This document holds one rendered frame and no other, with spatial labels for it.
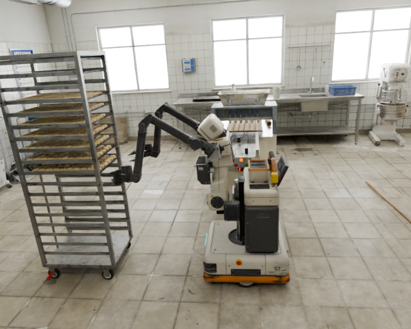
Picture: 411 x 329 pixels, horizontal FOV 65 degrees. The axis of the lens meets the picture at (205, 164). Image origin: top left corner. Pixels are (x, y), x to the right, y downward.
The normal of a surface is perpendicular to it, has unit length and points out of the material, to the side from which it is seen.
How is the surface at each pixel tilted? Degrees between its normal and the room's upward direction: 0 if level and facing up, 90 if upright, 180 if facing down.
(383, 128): 90
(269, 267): 90
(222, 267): 90
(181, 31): 90
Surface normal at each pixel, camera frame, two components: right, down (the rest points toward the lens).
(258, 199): -0.10, 0.33
